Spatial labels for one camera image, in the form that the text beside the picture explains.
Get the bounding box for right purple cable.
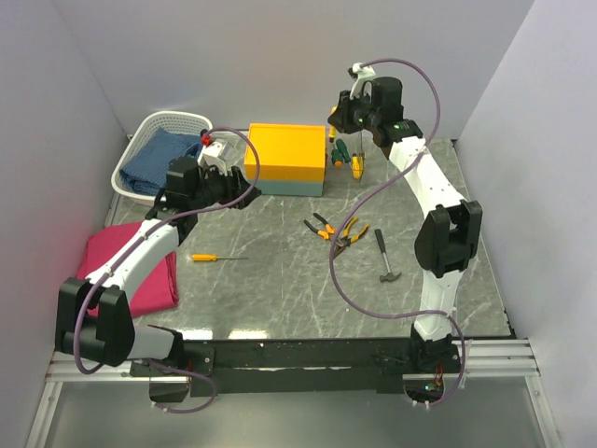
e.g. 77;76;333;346
327;57;467;407

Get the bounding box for orange black long-nose pliers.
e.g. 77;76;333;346
332;217;369;259

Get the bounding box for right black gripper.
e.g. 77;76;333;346
327;88;380;135

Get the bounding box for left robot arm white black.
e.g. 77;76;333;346
55;157;261;375

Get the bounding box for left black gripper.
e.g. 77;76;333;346
189;160;262;211

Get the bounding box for orange grey drawer box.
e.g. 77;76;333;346
243;123;326;197

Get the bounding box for small black hammer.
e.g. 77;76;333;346
374;229;401;283

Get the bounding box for orange black pliers small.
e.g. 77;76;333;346
303;212;336;241

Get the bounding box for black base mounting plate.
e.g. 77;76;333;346
130;336;465;401

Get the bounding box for blue cloth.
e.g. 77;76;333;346
119;127;202;196

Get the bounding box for white plastic basket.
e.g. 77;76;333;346
111;111;213;205

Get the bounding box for green screwdriver short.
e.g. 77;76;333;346
331;148;344;168

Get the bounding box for clear plastic drawer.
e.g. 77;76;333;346
326;129;366;182

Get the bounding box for pink folded cloth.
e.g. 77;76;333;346
76;222;179;317

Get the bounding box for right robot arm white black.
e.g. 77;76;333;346
328;74;482;372

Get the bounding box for yellow screwdriver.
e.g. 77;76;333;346
191;254;247;262
351;153;364;180
327;106;337;144

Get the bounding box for aluminium rail frame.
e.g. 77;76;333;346
26;339;563;447

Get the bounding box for purple cable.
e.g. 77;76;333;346
73;125;260;415
327;57;467;407

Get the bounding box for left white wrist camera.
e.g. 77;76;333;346
198;136;233;175

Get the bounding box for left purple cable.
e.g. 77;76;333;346
73;125;260;415

